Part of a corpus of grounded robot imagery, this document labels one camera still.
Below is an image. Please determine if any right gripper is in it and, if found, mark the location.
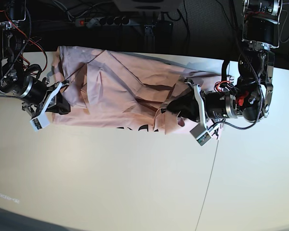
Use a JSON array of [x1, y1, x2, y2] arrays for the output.
[[0, 77, 71, 118]]

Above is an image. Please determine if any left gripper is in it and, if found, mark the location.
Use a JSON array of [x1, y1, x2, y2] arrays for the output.
[[167, 79, 243, 127]]

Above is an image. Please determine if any pink T-shirt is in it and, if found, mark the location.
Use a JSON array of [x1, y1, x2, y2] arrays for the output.
[[52, 46, 221, 134]]

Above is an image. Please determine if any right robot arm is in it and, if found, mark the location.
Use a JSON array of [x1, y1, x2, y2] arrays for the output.
[[0, 0, 71, 118]]

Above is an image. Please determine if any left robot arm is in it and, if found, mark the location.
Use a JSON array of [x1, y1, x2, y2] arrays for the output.
[[167, 0, 283, 132]]

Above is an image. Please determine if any black power strip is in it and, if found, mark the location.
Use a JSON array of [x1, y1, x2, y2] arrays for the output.
[[74, 16, 131, 28]]

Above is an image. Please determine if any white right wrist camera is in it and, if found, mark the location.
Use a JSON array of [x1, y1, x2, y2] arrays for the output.
[[30, 114, 50, 131]]

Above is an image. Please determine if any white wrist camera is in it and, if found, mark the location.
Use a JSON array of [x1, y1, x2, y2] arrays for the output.
[[30, 114, 50, 131], [190, 124, 212, 146]]

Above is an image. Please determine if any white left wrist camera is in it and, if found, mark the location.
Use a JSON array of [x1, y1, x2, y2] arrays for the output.
[[190, 124, 212, 146]]

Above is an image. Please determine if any black table leg post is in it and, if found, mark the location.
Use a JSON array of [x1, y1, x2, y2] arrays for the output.
[[144, 25, 155, 53]]

